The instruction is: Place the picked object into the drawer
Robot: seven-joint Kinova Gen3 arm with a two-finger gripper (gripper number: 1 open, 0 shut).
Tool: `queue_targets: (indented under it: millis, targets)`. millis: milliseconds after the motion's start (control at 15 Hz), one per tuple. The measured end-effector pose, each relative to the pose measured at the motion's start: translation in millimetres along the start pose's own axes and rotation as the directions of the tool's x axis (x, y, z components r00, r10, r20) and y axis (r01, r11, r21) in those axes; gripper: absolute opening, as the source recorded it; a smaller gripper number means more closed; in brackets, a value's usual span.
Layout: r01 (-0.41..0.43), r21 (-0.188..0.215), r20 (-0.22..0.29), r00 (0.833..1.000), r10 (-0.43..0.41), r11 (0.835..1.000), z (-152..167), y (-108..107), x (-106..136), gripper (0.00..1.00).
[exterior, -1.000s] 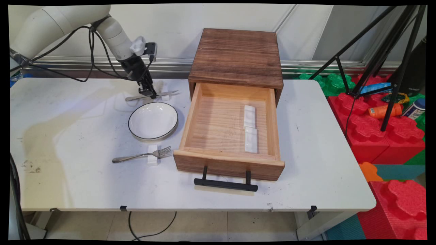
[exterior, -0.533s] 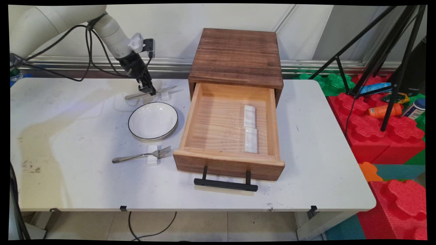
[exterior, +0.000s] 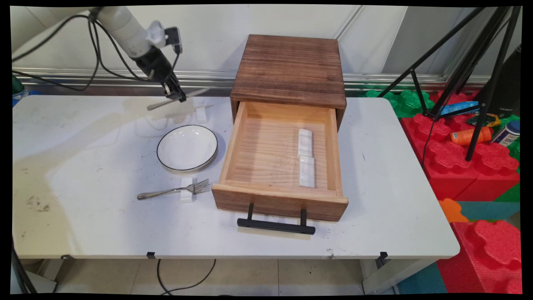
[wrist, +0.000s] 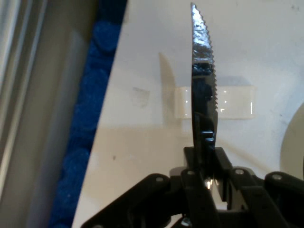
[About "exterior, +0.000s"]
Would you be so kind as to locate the white ceramic cutlery rest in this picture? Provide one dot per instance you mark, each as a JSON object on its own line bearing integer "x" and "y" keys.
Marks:
{"x": 307, "y": 171}
{"x": 202, "y": 114}
{"x": 187, "y": 196}
{"x": 305, "y": 142}

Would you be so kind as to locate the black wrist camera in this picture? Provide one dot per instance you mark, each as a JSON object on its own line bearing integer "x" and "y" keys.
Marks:
{"x": 173, "y": 38}

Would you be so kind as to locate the black stand leg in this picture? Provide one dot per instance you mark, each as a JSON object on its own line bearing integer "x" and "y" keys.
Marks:
{"x": 23, "y": 271}

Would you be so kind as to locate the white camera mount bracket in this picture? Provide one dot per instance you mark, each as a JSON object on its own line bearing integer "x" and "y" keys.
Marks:
{"x": 156, "y": 34}

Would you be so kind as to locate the dark brown wooden cabinet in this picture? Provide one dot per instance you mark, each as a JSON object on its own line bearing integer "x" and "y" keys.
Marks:
{"x": 291, "y": 68}

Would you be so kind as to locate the teal foam mat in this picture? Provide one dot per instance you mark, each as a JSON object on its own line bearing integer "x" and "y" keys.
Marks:
{"x": 491, "y": 210}

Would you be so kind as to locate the silver table knife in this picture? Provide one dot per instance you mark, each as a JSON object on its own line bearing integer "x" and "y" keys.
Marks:
{"x": 162, "y": 104}

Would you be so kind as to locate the orange foam piece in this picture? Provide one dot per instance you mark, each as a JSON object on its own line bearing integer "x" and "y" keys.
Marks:
{"x": 452, "y": 210}

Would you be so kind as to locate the silver fork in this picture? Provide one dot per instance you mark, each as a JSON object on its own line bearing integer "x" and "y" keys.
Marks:
{"x": 166, "y": 192}

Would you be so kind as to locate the orange bottle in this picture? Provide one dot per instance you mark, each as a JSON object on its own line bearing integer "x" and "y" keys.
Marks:
{"x": 468, "y": 136}

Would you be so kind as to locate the green yellow snack bag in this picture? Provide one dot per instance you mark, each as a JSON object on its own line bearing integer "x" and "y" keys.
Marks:
{"x": 487, "y": 121}

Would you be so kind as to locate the white table leg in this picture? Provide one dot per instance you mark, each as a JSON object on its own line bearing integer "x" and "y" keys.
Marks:
{"x": 391, "y": 277}

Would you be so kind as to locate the black thermos bottle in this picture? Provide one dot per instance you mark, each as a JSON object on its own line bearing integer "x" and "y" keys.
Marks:
{"x": 510, "y": 83}

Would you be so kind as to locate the blue package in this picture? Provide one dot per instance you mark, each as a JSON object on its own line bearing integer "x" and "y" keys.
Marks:
{"x": 458, "y": 108}

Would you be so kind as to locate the green foam block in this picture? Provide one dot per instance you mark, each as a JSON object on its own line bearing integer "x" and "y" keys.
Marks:
{"x": 404, "y": 102}
{"x": 511, "y": 193}

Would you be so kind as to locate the white plate with black rim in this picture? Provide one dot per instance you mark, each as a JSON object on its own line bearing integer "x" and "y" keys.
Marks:
{"x": 187, "y": 148}

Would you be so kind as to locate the green blue bottle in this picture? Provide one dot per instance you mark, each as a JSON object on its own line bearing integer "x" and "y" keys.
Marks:
{"x": 17, "y": 89}

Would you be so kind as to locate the black tripod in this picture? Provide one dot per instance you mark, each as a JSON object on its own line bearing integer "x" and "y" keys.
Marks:
{"x": 485, "y": 91}

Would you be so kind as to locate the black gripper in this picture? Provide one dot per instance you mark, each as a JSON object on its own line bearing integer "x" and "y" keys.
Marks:
{"x": 155, "y": 62}

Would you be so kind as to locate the large red foam block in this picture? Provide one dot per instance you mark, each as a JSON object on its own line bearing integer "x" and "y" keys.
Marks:
{"x": 487, "y": 254}
{"x": 454, "y": 162}

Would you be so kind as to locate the white bottle with blue cap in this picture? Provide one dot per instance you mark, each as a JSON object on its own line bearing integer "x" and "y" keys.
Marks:
{"x": 507, "y": 134}

